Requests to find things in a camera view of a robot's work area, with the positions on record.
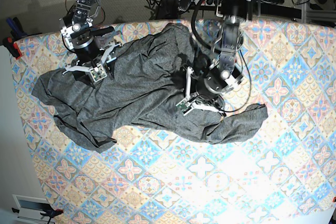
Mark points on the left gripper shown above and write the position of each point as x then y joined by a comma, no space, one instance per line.
205,92

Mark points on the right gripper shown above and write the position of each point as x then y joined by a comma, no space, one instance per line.
94,65

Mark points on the grey t-shirt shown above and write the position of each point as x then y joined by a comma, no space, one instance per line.
145,89

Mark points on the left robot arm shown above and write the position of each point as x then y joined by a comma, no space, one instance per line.
225,49

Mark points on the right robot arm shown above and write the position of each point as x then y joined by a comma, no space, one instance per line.
77,27

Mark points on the red black clamp upper left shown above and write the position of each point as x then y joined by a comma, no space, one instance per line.
12,47

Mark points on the patterned tablecloth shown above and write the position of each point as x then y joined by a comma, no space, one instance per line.
153,176

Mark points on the black clamp lower left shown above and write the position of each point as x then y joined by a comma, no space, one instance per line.
50,213

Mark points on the white floor vent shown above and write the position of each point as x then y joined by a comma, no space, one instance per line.
30,208

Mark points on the blue handled clamp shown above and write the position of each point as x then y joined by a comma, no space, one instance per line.
16,28

